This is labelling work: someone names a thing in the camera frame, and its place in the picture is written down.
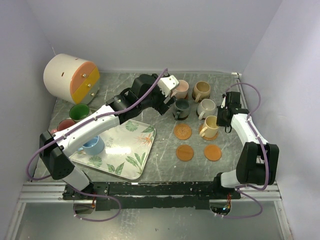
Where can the beige mug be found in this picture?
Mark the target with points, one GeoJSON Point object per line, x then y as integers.
{"type": "Point", "coordinates": [206, 107]}

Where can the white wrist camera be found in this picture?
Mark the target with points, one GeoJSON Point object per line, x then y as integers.
{"type": "Point", "coordinates": [168, 84]}
{"type": "Point", "coordinates": [223, 101]}

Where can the smooth light wood coaster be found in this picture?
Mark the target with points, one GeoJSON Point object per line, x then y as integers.
{"type": "Point", "coordinates": [184, 152]}

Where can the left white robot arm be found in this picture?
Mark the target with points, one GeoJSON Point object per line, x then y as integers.
{"type": "Point", "coordinates": [147, 91]}

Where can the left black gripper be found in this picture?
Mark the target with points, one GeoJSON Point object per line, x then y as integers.
{"type": "Point", "coordinates": [162, 107]}

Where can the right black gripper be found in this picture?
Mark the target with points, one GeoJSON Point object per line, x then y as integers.
{"type": "Point", "coordinates": [219, 122]}

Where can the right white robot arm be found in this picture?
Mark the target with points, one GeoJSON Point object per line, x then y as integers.
{"type": "Point", "coordinates": [258, 161]}

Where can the yellow mug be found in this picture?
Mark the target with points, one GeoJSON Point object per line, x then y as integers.
{"type": "Point", "coordinates": [209, 127]}

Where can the large woven rattan coaster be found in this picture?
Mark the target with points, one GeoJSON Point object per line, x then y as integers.
{"type": "Point", "coordinates": [207, 138]}

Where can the grey mug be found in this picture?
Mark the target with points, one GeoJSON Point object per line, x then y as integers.
{"type": "Point", "coordinates": [181, 109]}

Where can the reddish wood coaster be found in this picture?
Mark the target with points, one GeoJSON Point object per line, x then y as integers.
{"type": "Point", "coordinates": [186, 97]}

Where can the hidden light wood coaster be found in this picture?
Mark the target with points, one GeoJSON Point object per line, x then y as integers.
{"type": "Point", "coordinates": [212, 152]}

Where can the floral serving tray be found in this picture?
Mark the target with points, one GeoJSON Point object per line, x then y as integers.
{"type": "Point", "coordinates": [126, 150]}

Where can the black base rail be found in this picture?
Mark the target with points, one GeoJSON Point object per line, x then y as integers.
{"type": "Point", "coordinates": [149, 195]}

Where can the white cylindrical drawer box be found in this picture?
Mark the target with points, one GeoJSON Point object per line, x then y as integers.
{"type": "Point", "coordinates": [72, 79]}

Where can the green floral tall mug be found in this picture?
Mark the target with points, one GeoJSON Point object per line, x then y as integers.
{"type": "Point", "coordinates": [79, 112]}

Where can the tan brown mug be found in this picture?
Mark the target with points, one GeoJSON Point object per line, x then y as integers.
{"type": "Point", "coordinates": [201, 91]}

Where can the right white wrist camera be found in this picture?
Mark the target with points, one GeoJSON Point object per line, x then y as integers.
{"type": "Point", "coordinates": [223, 101]}

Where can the blue mug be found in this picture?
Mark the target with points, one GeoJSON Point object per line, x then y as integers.
{"type": "Point", "coordinates": [93, 147]}

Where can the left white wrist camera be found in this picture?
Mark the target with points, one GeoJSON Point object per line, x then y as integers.
{"type": "Point", "coordinates": [168, 84]}

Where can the red floral tall mug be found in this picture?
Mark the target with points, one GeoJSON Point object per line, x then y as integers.
{"type": "Point", "coordinates": [64, 124]}

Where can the pink mug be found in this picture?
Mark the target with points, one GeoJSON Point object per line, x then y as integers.
{"type": "Point", "coordinates": [182, 90]}

